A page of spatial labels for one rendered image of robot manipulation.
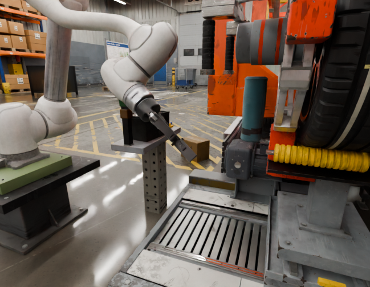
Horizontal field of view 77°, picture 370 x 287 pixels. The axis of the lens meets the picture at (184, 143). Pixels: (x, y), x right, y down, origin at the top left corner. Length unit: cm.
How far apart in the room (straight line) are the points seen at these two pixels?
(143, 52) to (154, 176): 69
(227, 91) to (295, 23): 85
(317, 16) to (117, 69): 56
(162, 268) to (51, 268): 47
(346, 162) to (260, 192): 71
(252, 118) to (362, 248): 55
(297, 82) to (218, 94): 78
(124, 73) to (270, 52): 46
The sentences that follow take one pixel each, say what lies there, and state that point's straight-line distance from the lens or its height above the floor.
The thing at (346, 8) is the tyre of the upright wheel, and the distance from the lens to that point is 57.
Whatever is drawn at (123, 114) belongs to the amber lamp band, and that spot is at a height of 59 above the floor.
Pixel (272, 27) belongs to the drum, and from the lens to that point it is 83.
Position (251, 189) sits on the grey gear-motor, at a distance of 142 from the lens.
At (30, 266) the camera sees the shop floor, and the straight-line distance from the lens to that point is 124.
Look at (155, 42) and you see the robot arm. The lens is 79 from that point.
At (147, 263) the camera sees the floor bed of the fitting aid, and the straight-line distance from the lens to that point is 98.
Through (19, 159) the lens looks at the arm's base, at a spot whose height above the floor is 38.
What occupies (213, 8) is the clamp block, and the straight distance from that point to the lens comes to 72.
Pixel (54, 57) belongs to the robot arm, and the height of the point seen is 82.
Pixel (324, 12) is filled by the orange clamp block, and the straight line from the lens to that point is 53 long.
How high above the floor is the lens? 76
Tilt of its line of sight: 17 degrees down
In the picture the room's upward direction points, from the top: straight up
